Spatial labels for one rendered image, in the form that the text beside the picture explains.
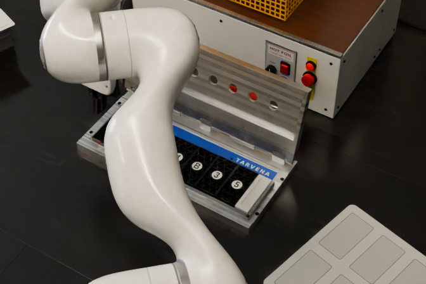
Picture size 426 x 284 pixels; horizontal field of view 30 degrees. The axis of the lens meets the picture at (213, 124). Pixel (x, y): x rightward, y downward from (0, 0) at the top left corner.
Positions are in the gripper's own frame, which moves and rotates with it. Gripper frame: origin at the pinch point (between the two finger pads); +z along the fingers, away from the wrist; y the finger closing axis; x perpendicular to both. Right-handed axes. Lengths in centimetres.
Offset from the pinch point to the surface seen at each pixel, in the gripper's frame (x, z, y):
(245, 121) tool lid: 11.3, -2.7, 30.4
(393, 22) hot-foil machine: 60, -10, 43
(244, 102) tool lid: 12.7, -6.2, 28.8
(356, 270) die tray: -3, 8, 65
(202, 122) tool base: 11.4, 2.7, 19.9
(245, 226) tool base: -6.3, 7.7, 41.8
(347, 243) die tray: 2, 7, 61
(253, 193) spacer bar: 0.9, 5.4, 39.3
